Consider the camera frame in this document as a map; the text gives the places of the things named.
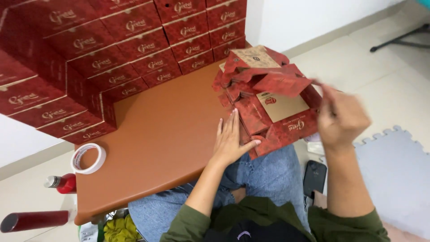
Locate person's right hand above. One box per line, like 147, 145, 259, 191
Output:
311, 79, 372, 152

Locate person's left hand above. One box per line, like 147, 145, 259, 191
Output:
210, 108, 262, 167

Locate red cardboard box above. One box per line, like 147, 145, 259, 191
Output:
234, 64, 326, 160

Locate white crumpled paper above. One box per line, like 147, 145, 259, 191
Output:
304, 133, 325, 156

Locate pile of flat red cartons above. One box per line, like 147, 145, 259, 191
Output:
212, 45, 313, 109

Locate black smartphone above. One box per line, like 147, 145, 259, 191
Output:
303, 160, 328, 199

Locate person's blue jeans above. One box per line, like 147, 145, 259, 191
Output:
128, 145, 311, 242

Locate black stand legs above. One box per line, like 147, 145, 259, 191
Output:
370, 23, 430, 53

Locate grey foam puzzle mat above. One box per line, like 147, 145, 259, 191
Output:
353, 125, 430, 241

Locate person's green sweater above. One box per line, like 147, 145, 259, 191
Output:
159, 197, 392, 242

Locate stack of folded red boxes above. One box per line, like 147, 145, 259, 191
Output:
0, 0, 248, 146

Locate white adhesive tape roll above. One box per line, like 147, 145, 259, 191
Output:
70, 143, 107, 175

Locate yellow cloth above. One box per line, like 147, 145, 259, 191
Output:
103, 214, 143, 242

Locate white plastic bag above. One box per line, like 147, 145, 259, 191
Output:
78, 220, 100, 242

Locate red bottle with silver cap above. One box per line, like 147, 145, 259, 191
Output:
44, 173, 77, 195

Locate dark red cylinder tube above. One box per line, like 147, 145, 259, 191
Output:
0, 210, 69, 233

